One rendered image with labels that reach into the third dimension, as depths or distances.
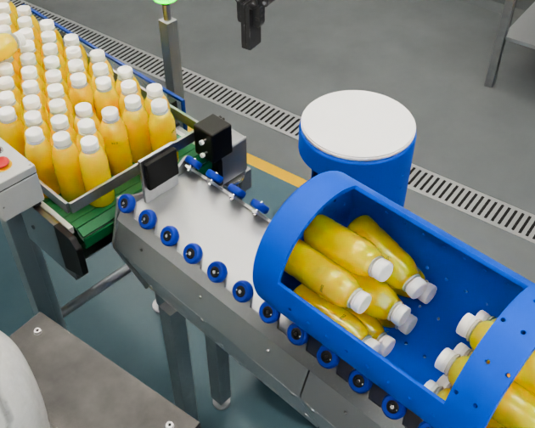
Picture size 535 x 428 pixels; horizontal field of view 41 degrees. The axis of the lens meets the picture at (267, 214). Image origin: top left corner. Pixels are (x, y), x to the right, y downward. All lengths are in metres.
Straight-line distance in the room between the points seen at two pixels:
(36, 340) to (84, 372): 0.11
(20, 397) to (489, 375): 0.63
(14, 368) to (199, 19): 3.59
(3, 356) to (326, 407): 0.69
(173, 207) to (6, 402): 0.85
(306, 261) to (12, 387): 0.57
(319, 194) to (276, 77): 2.60
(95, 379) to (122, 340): 1.42
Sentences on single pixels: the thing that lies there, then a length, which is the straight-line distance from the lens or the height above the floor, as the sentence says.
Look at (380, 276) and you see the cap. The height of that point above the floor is 1.14.
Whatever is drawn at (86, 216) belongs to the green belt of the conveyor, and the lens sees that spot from 1.72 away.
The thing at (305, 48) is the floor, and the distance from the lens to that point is 4.05.
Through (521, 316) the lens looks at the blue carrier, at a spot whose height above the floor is 1.23.
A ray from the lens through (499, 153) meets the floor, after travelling 3.45.
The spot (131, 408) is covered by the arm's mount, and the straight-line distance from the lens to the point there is 1.13.
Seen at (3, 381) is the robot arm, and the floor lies 1.33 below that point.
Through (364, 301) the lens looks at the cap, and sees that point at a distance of 1.23.
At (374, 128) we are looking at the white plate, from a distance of 1.72.
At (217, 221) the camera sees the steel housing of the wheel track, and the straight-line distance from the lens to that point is 1.62.
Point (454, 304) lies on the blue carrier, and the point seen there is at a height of 1.02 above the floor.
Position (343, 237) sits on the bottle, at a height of 1.16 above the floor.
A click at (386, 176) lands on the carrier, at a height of 0.97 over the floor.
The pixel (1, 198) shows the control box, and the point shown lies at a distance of 1.57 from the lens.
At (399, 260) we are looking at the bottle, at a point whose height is 1.13.
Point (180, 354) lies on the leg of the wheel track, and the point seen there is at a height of 0.45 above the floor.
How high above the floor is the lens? 2.05
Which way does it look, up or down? 44 degrees down
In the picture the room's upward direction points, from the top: straight up
